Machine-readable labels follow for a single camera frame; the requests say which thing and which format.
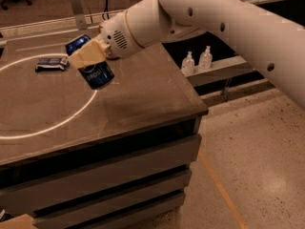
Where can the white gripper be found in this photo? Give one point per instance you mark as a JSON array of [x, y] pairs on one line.
[[114, 36]]

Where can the blue pepsi can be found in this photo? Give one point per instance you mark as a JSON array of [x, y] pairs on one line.
[[97, 76]]

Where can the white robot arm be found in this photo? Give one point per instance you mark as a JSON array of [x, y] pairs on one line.
[[273, 45]]

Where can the left clear sanitizer bottle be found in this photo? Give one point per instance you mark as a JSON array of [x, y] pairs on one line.
[[187, 64]]

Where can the clear sanitizer bottle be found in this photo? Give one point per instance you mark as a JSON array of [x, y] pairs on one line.
[[205, 60], [187, 64]]

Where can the right clear sanitizer bottle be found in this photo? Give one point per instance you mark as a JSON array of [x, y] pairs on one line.
[[205, 60]]

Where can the grey table with drawers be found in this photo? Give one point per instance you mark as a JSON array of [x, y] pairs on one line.
[[76, 158]]

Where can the grey metal shelf ledge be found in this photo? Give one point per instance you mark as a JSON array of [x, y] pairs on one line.
[[220, 70]]

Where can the left metal railing bracket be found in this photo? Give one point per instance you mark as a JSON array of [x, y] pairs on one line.
[[79, 15]]

